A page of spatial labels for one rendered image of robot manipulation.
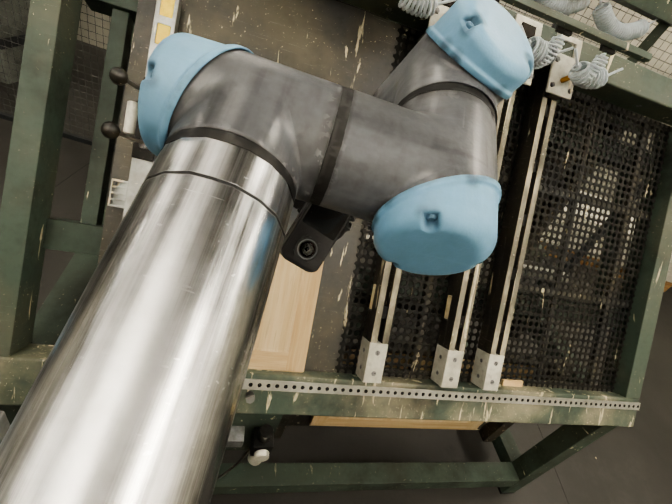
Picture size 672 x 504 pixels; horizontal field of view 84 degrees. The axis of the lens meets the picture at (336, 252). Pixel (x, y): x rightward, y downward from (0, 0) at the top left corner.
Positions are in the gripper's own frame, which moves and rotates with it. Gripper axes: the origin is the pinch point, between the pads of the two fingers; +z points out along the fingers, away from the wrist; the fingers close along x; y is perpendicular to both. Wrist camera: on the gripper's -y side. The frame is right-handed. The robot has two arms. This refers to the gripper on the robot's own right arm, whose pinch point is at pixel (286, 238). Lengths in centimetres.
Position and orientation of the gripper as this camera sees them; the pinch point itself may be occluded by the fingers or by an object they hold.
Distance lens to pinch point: 53.0
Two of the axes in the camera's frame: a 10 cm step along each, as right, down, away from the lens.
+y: 3.4, -7.8, 5.3
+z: -5.0, 3.3, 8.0
